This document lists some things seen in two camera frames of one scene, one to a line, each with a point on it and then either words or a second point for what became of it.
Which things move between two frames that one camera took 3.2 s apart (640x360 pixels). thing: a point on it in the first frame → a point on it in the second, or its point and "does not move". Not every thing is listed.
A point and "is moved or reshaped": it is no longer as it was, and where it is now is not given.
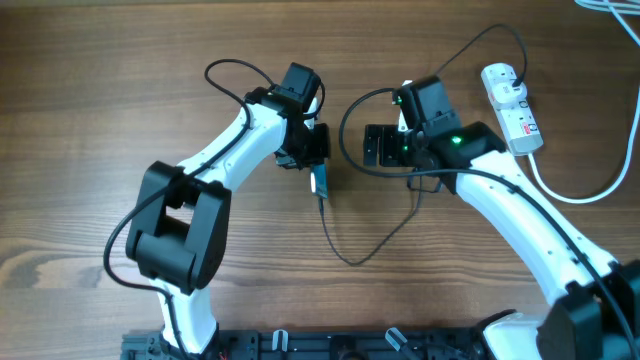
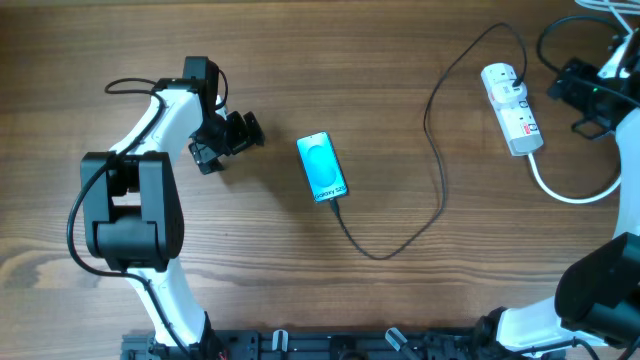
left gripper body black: x=307 y=147 → x=219 y=136
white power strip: x=508 y=95 does not move
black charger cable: x=418 y=177 → x=525 y=70
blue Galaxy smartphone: x=319 y=180 is moved or reshaped
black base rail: x=355 y=344 does not move
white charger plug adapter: x=506 y=92 does not move
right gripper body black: x=397 y=148 → x=582 y=96
